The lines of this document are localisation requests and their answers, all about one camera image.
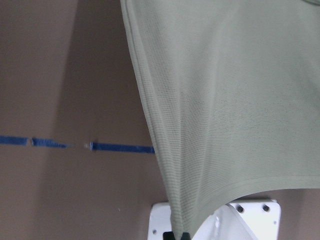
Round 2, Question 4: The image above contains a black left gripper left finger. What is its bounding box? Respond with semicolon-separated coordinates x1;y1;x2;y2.
162;231;176;240

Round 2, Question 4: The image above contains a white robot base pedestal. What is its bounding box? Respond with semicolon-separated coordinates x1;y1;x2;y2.
147;199;282;240

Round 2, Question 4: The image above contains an olive green long-sleeve shirt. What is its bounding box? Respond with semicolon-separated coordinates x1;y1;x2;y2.
121;0;320;239

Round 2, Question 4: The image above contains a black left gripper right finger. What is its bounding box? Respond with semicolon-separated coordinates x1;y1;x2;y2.
180;232;191;240

